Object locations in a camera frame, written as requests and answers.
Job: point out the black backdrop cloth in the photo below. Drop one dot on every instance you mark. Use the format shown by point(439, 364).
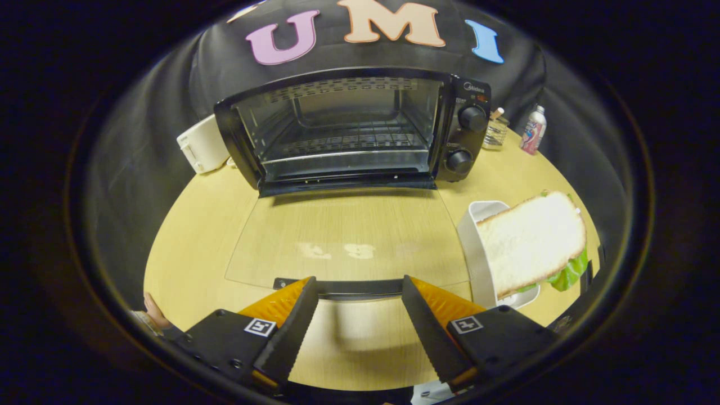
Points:
point(225, 73)

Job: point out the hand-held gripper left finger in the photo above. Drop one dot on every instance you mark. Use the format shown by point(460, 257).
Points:
point(289, 332)

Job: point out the white plastic tray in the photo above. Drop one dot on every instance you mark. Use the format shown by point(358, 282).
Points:
point(471, 247)

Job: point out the clear ribbed container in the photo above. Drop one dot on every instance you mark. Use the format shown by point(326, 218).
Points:
point(496, 135)

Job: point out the white bottle with pink label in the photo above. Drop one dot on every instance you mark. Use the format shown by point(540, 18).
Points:
point(533, 130)

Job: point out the white bread lettuce sandwich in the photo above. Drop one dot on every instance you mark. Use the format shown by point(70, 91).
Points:
point(529, 242)

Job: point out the white plastic appliance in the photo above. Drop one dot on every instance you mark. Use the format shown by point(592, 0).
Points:
point(202, 143)

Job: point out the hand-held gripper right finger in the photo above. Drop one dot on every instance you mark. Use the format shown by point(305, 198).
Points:
point(430, 332)

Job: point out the black toaster oven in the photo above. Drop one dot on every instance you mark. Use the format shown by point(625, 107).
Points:
point(467, 140)

